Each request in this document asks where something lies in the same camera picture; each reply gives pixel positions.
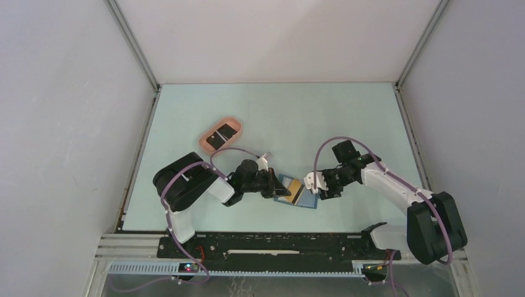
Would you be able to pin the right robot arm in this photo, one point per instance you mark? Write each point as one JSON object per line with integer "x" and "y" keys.
{"x": 434, "y": 229}

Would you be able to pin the aluminium frame rail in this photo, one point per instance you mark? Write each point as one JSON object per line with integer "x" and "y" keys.
{"x": 137, "y": 254}

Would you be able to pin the gold credit card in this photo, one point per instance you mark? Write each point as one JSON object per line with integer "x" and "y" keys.
{"x": 295, "y": 188}

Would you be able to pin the blue card holder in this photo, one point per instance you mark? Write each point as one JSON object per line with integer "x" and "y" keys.
{"x": 307, "y": 200}

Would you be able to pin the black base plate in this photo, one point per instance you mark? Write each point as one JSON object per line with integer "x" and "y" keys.
{"x": 276, "y": 252}

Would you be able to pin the pink oval tray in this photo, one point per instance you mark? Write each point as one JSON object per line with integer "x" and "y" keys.
{"x": 227, "y": 120}

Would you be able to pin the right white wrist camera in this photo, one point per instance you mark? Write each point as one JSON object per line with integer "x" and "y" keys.
{"x": 315, "y": 182}

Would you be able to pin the black credit card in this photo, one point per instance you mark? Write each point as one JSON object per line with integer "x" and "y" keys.
{"x": 219, "y": 138}

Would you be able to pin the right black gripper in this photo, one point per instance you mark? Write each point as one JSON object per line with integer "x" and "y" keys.
{"x": 331, "y": 192}

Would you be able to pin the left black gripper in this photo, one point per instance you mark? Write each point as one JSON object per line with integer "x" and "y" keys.
{"x": 274, "y": 187}

